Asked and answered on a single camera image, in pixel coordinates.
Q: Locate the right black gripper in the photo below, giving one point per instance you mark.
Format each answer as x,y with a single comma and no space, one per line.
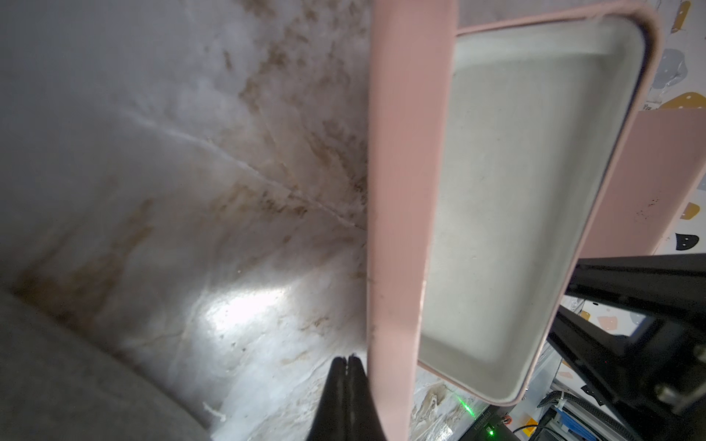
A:
654,379

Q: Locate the closed pink glasses case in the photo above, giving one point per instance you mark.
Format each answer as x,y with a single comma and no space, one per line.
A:
661,163

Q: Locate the beige case with brown glasses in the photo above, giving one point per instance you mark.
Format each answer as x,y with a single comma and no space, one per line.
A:
57,386

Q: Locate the aluminium front rail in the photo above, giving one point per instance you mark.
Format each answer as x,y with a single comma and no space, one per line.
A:
558,405

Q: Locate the pink glasses case grey lining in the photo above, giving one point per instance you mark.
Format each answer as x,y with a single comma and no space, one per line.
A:
490,150

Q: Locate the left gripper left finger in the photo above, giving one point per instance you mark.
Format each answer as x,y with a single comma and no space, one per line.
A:
330,420

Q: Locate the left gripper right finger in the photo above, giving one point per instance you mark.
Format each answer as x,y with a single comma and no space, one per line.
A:
362,421

